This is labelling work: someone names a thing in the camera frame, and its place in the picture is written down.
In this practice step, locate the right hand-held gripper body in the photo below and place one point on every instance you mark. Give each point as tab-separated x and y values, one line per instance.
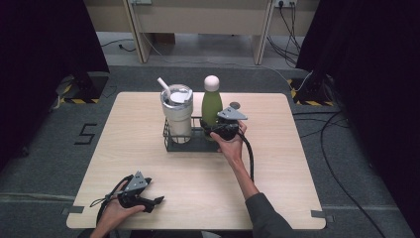
228	127

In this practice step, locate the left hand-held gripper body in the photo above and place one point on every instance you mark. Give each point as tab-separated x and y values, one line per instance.
135	183

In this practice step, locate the green bottle with white cap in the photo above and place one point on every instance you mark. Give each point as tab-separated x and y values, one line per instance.
211	105

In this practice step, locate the white tumbler with straw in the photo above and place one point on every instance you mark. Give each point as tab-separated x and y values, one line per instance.
177	115

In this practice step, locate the person's right hand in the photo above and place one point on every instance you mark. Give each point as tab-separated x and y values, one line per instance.
232	148

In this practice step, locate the person's left hand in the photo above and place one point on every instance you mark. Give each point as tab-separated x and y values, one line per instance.
114	213

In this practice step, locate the small dark round disc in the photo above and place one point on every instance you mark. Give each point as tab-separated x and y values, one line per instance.
234	105

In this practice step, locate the grey tape piece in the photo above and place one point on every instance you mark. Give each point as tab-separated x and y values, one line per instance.
322	214
74	209

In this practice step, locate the black tape floor mark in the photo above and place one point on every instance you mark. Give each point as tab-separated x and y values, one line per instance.
86	134

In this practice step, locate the black stand base striped tape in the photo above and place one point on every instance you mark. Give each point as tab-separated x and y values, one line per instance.
87	87
312	91

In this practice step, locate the light wooden desk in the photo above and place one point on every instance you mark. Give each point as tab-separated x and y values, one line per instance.
201	20

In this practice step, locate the dark curtain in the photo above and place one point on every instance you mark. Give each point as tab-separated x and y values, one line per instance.
36	66
379	82

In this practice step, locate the white wall socket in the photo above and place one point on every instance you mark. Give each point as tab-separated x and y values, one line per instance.
285	2

